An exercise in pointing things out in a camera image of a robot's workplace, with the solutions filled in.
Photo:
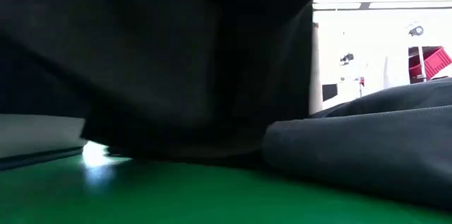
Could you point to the black garment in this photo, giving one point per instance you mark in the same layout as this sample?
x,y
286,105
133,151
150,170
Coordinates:
x,y
141,58

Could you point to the dark grey trousers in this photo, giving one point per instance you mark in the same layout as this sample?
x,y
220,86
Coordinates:
x,y
353,146

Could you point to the black rectangular panel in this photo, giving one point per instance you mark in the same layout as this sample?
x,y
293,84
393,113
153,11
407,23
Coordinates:
x,y
329,92

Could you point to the green table mat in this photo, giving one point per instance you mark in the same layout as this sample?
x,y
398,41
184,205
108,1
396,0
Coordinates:
x,y
176,199

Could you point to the small black device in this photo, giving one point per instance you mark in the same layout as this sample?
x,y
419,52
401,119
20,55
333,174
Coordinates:
x,y
347,58

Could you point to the navy fabric storage box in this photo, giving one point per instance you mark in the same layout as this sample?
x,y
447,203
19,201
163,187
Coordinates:
x,y
35,135

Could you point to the black lamp head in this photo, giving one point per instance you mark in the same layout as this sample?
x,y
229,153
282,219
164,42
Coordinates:
x,y
416,31

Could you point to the red bin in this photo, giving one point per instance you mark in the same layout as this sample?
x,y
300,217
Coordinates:
x,y
436,63

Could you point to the horizontal rail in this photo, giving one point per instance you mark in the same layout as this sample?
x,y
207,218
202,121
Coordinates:
x,y
365,5

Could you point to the metal shelf post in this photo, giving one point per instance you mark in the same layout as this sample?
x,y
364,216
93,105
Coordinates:
x,y
421,65

